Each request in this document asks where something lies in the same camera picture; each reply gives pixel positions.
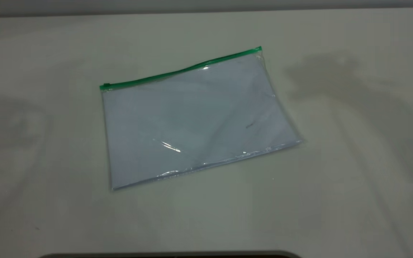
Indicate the clear zip bag green zipper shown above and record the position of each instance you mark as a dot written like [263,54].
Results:
[177,73]

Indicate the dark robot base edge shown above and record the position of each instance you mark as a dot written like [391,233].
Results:
[170,255]

